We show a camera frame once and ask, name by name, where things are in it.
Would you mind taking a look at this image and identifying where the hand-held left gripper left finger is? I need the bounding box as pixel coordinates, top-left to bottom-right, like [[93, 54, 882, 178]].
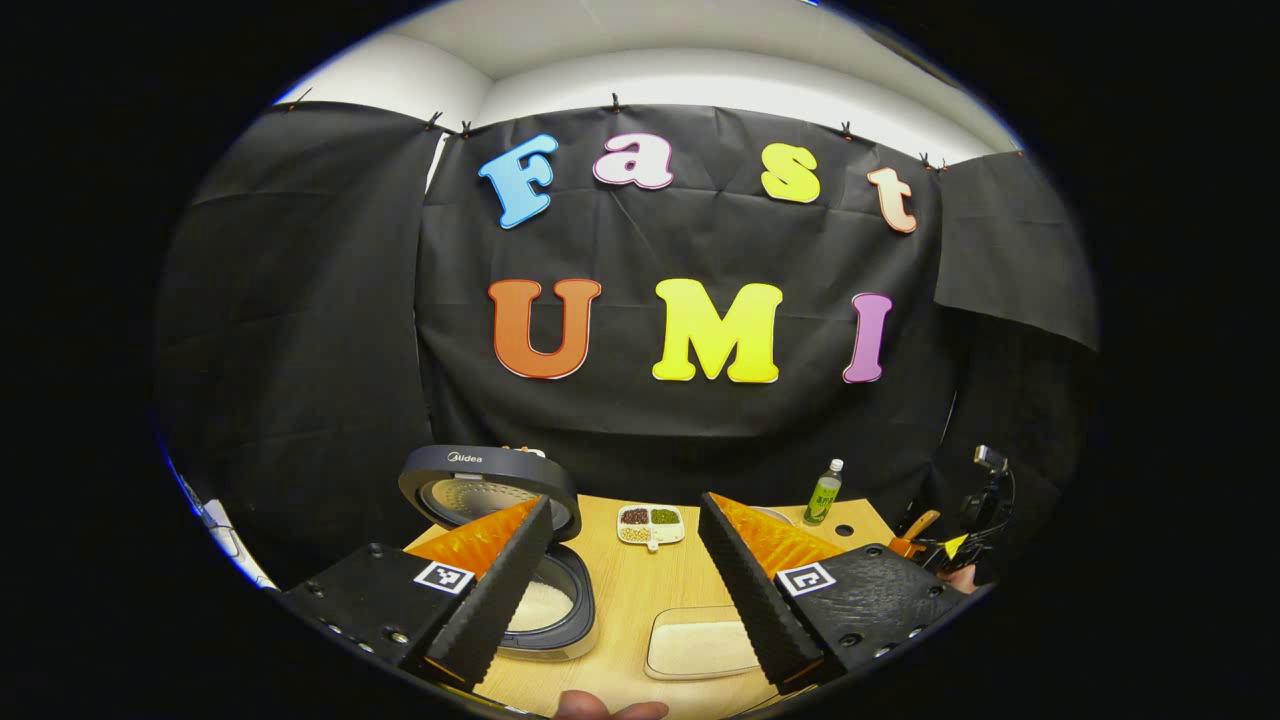
[[280, 495, 554, 691]]

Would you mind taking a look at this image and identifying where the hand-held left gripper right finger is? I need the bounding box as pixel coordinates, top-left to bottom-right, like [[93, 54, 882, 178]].
[[698, 491, 976, 693]]

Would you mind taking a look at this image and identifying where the clear container of white rice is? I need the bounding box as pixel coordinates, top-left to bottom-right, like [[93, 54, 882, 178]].
[[644, 606, 766, 682]]

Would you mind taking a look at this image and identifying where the dark grey rice cooker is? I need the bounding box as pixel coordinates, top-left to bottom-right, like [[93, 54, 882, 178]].
[[398, 445, 599, 662]]

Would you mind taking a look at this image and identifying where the green label drink bottle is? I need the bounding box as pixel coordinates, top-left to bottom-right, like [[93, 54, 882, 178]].
[[803, 459, 845, 527]]

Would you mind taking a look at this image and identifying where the white divided bean dish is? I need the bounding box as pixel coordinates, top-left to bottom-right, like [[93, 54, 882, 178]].
[[616, 504, 687, 553]]

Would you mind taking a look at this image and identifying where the black backdrop cloth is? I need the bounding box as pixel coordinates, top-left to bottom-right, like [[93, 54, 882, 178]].
[[155, 95, 1101, 591]]

